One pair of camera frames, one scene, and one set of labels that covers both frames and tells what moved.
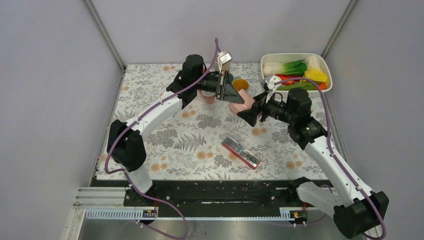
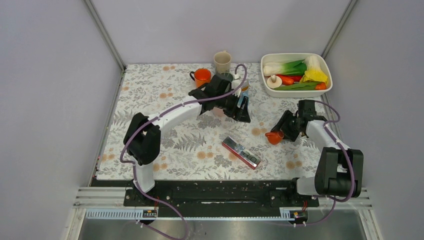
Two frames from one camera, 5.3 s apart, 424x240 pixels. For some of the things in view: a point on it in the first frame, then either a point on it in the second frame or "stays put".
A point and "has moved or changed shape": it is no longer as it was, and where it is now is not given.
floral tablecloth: (207, 141) stays put
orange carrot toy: (322, 86) stays put
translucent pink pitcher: (236, 108) has moved or changed shape
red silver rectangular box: (244, 154) stays put
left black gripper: (226, 92) -> (240, 114)
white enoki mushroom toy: (312, 61) stays put
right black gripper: (251, 114) -> (288, 135)
